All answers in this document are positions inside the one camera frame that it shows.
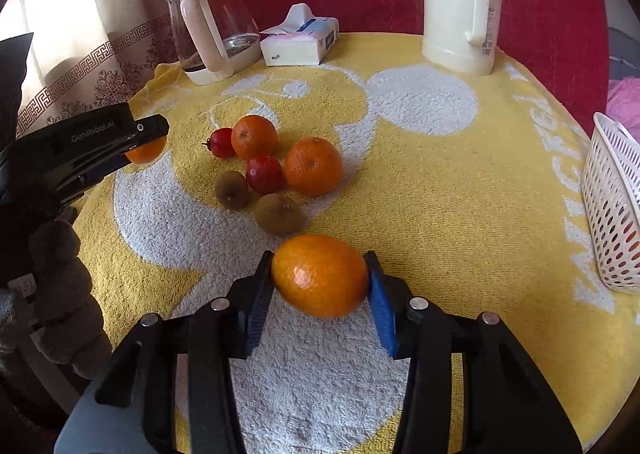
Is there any pink cloth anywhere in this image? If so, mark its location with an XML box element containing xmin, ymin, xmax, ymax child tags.
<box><xmin>606</xmin><ymin>76</ymin><xmax>640</xmax><ymax>145</ymax></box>

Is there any cream thermos jug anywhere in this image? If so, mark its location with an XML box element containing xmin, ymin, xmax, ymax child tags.
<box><xmin>421</xmin><ymin>0</ymin><xmax>503</xmax><ymax>76</ymax></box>

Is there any round orange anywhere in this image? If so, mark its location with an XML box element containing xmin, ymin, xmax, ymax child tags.
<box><xmin>231</xmin><ymin>115</ymin><xmax>278</xmax><ymax>160</ymax></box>

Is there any grey cloth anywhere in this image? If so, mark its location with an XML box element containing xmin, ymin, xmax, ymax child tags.
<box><xmin>607</xmin><ymin>26</ymin><xmax>640</xmax><ymax>82</ymax></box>

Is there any small red tomato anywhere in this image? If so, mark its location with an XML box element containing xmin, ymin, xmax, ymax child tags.
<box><xmin>202</xmin><ymin>127</ymin><xmax>236</xmax><ymax>158</ymax></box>
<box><xmin>245</xmin><ymin>155</ymin><xmax>287</xmax><ymax>196</ymax></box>

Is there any large orange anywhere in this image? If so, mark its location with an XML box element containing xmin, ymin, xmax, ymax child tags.
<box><xmin>284</xmin><ymin>136</ymin><xmax>345</xmax><ymax>198</ymax></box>

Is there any yellow printed towel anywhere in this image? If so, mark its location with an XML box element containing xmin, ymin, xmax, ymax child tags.
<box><xmin>75</xmin><ymin>31</ymin><xmax>640</xmax><ymax>454</ymax></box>

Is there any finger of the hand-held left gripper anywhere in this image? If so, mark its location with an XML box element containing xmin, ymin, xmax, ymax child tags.
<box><xmin>131</xmin><ymin>115</ymin><xmax>169</xmax><ymax>141</ymax></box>
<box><xmin>75</xmin><ymin>154</ymin><xmax>132</xmax><ymax>186</ymax></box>

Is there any glass kettle with pink handle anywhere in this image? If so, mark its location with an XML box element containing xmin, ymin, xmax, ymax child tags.
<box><xmin>165</xmin><ymin>0</ymin><xmax>261</xmax><ymax>86</ymax></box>

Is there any brown kiwi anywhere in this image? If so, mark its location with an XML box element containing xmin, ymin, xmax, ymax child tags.
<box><xmin>254</xmin><ymin>192</ymin><xmax>304</xmax><ymax>236</ymax></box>
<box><xmin>214</xmin><ymin>170</ymin><xmax>252</xmax><ymax>211</ymax></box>

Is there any dark cloth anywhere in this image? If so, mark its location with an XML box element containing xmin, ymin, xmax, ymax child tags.
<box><xmin>0</xmin><ymin>33</ymin><xmax>35</xmax><ymax>150</ymax></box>

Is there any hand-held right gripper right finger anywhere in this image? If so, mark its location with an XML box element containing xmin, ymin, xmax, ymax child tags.
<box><xmin>364</xmin><ymin>250</ymin><xmax>583</xmax><ymax>454</ymax></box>

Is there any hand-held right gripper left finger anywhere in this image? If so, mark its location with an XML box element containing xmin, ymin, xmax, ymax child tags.
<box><xmin>54</xmin><ymin>250</ymin><xmax>275</xmax><ymax>454</ymax></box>

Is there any white perforated plastic basket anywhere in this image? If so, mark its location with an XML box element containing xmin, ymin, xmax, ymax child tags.
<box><xmin>581</xmin><ymin>111</ymin><xmax>640</xmax><ymax>294</ymax></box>

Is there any oval orange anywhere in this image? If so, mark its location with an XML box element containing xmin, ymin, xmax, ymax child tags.
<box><xmin>272</xmin><ymin>234</ymin><xmax>370</xmax><ymax>319</ymax></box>

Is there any patterned beige curtain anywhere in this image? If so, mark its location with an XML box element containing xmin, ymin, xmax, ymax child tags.
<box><xmin>0</xmin><ymin>0</ymin><xmax>176</xmax><ymax>140</ymax></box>

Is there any person's left hand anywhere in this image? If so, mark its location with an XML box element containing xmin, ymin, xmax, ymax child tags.
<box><xmin>29</xmin><ymin>219</ymin><xmax>113</xmax><ymax>380</ymax></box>

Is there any tissue pack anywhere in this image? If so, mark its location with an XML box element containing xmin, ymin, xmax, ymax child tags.
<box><xmin>260</xmin><ymin>3</ymin><xmax>341</xmax><ymax>67</ymax></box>

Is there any small orange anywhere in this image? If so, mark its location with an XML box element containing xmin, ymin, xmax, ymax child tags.
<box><xmin>125</xmin><ymin>134</ymin><xmax>167</xmax><ymax>165</ymax></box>

